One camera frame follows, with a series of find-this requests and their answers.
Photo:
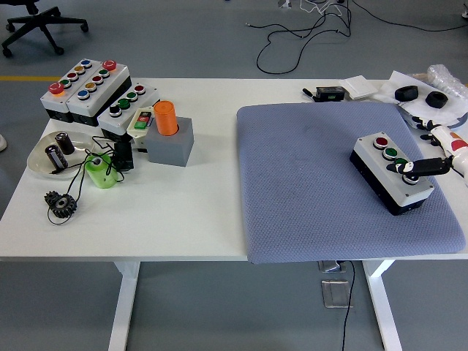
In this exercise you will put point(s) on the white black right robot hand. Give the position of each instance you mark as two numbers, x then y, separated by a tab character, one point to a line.
455	150

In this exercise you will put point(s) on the white four-button control box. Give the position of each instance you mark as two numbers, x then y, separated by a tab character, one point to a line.
413	192

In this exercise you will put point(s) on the four-button box with selector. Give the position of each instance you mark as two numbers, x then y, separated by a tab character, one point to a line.
106	118

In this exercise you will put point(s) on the five-button box with mushroom button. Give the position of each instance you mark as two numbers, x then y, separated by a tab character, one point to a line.
86	108
55	104

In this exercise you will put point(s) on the clear plastic bag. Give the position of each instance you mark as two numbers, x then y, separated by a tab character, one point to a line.
407	113

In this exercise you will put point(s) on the clear bubble wrap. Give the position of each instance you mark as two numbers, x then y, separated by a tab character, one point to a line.
444	78

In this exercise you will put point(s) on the white paper sheet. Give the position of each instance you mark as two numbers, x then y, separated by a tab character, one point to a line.
398	82

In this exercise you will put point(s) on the black device with green label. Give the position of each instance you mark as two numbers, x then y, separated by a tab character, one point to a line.
329	93

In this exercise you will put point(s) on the grey-blue textured mat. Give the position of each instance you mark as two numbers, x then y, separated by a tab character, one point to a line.
292	164

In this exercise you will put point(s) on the open metal floor socket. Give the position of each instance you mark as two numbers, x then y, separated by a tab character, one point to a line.
331	266

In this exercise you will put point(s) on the white table leg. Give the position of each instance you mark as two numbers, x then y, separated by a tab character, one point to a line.
122	311
384	311

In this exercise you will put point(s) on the closed metal floor socket plate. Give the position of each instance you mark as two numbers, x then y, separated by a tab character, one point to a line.
334	294

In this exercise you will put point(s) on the grey block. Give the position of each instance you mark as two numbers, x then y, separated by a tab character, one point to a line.
168	151

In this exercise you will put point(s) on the orange cylinder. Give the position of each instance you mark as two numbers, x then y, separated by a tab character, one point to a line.
165	118

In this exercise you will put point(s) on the black power adapter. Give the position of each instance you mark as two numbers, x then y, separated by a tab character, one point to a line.
123	155

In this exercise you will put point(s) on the green plastic cylinder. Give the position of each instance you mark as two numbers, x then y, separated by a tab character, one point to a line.
102	179

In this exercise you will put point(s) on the black capacitor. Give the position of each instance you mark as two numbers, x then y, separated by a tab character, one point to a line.
55	157
65	143

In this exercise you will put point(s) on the black metal gear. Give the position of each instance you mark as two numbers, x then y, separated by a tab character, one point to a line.
55	201

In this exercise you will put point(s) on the silver metal dish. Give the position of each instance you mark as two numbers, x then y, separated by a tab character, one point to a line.
40	157

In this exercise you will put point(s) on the black office chair base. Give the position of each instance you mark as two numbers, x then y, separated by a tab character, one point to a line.
36	18

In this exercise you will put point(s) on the person's shoe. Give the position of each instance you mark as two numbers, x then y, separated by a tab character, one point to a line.
2	143

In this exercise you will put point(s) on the white wall switch plate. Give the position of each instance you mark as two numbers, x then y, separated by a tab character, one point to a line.
360	86

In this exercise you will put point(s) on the cream red-green switch box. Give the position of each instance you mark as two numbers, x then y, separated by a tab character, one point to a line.
137	133

